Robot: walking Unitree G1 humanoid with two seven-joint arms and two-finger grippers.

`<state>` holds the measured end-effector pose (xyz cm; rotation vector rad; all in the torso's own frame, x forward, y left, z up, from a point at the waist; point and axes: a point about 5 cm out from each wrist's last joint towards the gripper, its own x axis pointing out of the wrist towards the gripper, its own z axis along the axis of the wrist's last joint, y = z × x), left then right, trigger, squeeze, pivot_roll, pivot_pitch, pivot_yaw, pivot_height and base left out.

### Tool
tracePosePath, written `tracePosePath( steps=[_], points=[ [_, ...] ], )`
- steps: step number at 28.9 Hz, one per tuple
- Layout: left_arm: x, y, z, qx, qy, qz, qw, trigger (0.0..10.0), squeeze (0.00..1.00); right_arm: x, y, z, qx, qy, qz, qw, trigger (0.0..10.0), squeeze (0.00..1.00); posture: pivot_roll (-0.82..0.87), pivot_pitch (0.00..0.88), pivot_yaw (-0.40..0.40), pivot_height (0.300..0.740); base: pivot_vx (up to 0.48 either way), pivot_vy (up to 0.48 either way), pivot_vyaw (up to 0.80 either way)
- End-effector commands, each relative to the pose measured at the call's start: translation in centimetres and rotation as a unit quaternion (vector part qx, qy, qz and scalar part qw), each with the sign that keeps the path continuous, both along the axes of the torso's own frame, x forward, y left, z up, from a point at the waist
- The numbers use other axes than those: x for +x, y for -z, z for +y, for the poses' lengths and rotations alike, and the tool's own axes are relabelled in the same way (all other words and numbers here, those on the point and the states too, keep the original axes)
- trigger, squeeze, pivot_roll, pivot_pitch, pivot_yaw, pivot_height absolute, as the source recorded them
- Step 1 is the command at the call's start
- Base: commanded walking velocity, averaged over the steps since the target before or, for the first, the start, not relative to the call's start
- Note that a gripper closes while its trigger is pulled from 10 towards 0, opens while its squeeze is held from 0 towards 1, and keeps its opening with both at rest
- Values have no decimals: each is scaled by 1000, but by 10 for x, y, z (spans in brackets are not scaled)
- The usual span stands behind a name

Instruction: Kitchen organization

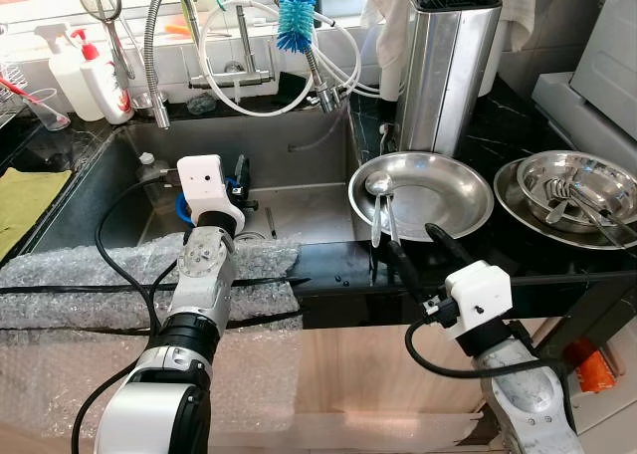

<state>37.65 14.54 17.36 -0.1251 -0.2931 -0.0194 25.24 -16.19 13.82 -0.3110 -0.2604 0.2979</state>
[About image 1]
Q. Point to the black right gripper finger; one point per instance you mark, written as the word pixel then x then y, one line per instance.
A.
pixel 450 247
pixel 403 267

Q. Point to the steel bowl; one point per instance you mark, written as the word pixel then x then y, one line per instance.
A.
pixel 607 175

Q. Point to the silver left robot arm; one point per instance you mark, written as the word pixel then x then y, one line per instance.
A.
pixel 204 275

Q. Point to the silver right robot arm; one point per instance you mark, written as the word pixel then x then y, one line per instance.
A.
pixel 528 404

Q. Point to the steel kitchen sink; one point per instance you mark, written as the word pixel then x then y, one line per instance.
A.
pixel 289 190

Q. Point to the blue plastic bowl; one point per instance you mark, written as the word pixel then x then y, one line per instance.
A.
pixel 181 207

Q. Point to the blue grey scrub cloth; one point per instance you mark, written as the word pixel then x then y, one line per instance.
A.
pixel 203 105

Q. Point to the wooden cabinet front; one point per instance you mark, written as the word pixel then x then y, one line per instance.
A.
pixel 398 384

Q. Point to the white plastic tube hoop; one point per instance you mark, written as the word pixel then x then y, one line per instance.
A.
pixel 202 66

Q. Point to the steel flexible spray faucet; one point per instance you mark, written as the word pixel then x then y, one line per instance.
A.
pixel 154 76

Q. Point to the steel fork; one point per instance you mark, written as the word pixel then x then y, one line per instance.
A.
pixel 562 185

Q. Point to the black cabinet end panel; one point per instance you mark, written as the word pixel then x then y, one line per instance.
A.
pixel 572 315

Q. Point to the white red pump bottle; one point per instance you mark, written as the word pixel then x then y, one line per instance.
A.
pixel 111 91

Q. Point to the blue bottle brush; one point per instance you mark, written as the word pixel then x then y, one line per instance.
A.
pixel 295 24

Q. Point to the long steel cutlery piece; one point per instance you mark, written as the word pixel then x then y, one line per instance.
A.
pixel 602 220

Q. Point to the thin white plastic tube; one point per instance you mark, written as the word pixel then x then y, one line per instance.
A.
pixel 356 61

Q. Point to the orange plastic item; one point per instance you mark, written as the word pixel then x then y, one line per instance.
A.
pixel 587 369

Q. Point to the steel knife block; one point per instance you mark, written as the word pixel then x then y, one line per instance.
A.
pixel 443 76

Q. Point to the white spray bottle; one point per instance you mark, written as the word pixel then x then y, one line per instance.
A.
pixel 70 86

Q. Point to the clear bubble wrap sheet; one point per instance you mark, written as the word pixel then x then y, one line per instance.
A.
pixel 60 275

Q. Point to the clear glass tumbler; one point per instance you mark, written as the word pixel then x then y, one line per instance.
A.
pixel 45 111

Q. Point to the yellow green dish cloth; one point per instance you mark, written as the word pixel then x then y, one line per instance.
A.
pixel 30 205

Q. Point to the white ribbed appliance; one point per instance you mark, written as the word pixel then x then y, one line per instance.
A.
pixel 607 46

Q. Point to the steel wall mixer tap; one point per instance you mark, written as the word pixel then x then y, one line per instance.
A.
pixel 234 76

